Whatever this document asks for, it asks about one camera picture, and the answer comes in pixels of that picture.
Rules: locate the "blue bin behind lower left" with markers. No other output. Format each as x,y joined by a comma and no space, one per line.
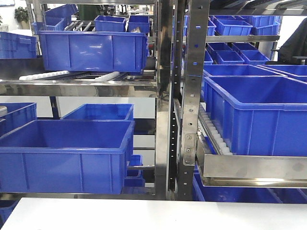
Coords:
105,111

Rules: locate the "blue bin below right shelf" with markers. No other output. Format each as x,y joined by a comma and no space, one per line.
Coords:
246,194

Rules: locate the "large blue bin upper left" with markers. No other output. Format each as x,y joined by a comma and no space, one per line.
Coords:
94,51

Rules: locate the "large blue bin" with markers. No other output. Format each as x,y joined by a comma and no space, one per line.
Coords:
94,51
66,156
259,116

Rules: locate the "large blue bin right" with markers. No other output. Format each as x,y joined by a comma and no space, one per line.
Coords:
259,116

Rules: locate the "large blue bin lower left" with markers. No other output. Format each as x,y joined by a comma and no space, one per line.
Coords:
66,156

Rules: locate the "blue bin far left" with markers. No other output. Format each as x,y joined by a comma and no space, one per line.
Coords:
17,46

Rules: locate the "stainless steel rack frame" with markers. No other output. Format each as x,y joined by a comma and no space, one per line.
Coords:
185,136

